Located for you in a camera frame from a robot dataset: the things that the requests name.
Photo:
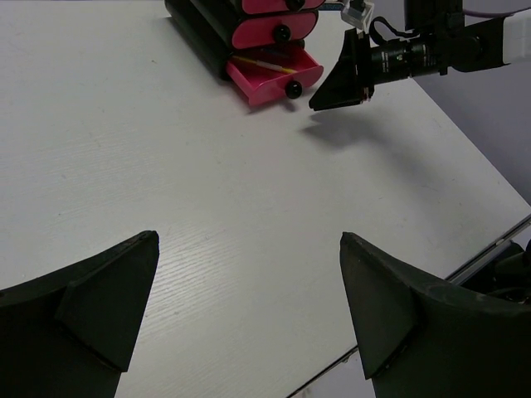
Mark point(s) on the blue clear pen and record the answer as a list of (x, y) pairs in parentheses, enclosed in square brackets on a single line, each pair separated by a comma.
[(275, 52)]

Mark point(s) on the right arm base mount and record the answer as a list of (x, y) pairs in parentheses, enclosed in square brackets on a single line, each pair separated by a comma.
[(506, 277)]

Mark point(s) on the yellow pen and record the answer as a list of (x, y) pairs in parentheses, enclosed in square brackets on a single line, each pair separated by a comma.
[(264, 65)]

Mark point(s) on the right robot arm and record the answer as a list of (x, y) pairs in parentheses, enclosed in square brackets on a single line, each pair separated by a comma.
[(436, 39)]

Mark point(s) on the black drawer cabinet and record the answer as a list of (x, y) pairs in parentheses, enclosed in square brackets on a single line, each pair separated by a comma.
[(207, 25)]

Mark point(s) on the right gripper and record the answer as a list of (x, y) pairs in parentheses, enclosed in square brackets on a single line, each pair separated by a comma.
[(360, 67)]

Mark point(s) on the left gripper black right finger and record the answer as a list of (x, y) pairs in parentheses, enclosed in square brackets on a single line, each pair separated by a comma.
[(422, 336)]

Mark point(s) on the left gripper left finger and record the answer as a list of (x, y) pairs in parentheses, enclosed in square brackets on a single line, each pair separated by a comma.
[(72, 332)]

